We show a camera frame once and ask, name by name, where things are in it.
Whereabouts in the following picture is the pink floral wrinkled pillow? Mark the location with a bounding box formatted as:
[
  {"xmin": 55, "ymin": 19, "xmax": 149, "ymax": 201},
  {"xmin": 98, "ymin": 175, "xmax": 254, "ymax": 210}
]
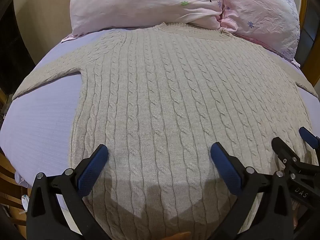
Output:
[{"xmin": 219, "ymin": 0, "xmax": 301, "ymax": 68}]

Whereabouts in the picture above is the pink floral tree print pillow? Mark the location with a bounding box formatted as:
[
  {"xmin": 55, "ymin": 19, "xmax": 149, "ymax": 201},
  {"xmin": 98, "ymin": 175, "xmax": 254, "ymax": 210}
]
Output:
[{"xmin": 61, "ymin": 0, "xmax": 226, "ymax": 43}]

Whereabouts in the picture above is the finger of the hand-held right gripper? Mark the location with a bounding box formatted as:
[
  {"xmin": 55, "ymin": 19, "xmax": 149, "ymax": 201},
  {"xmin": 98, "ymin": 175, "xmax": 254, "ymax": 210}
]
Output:
[
  {"xmin": 299, "ymin": 127, "xmax": 320, "ymax": 153},
  {"xmin": 272, "ymin": 136, "xmax": 305, "ymax": 174}
]

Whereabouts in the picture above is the lavender bed sheet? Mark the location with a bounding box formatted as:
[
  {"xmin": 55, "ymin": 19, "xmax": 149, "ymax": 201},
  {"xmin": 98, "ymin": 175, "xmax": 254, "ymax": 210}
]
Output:
[{"xmin": 0, "ymin": 27, "xmax": 316, "ymax": 222}]

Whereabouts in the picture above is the beige cable knit sweater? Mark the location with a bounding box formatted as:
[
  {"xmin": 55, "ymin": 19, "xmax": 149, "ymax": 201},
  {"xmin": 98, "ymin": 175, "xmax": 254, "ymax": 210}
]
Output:
[{"xmin": 11, "ymin": 22, "xmax": 318, "ymax": 240}]

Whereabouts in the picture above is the white plastic object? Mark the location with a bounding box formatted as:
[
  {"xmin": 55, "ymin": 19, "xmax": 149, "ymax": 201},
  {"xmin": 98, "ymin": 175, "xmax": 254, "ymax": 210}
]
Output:
[{"xmin": 14, "ymin": 172, "xmax": 27, "ymax": 186}]

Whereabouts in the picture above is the wooden chair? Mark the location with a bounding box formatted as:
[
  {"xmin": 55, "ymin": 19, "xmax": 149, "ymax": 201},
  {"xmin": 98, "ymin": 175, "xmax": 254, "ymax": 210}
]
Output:
[{"xmin": 0, "ymin": 90, "xmax": 34, "ymax": 233}]

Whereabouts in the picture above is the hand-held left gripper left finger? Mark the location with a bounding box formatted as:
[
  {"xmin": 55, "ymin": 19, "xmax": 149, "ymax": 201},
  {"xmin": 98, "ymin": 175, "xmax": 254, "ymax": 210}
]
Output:
[{"xmin": 26, "ymin": 144, "xmax": 109, "ymax": 240}]

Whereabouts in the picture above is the dark wooden furniture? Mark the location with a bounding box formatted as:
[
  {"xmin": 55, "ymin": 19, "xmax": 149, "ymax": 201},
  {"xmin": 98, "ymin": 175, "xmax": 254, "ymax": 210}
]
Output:
[{"xmin": 0, "ymin": 0, "xmax": 38, "ymax": 98}]

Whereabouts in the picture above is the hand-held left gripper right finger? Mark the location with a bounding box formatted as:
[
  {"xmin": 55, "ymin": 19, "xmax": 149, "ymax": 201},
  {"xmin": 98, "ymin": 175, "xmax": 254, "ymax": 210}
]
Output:
[{"xmin": 210, "ymin": 142, "xmax": 301, "ymax": 240}]

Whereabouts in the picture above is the wooden bed frame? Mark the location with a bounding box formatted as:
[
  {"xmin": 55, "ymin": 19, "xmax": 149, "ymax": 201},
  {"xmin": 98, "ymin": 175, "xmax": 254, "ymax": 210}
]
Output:
[{"xmin": 297, "ymin": 0, "xmax": 320, "ymax": 87}]

